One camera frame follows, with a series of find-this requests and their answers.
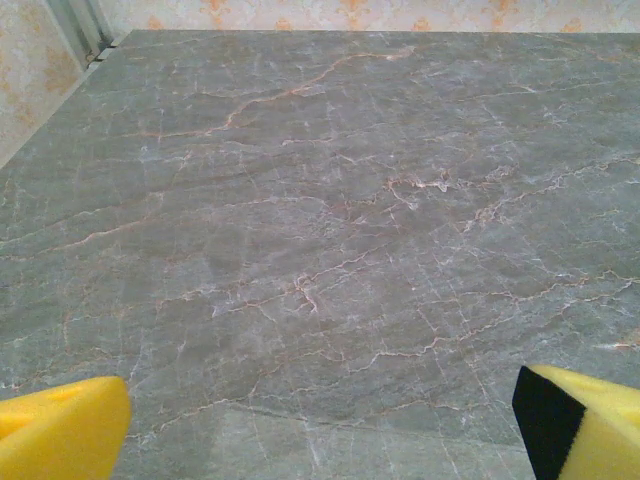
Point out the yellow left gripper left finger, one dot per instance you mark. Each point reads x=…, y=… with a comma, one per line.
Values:
x=60, y=430

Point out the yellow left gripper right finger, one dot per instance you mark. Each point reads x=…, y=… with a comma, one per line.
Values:
x=600, y=430

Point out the aluminium frame post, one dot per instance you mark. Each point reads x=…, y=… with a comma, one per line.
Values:
x=80, y=20

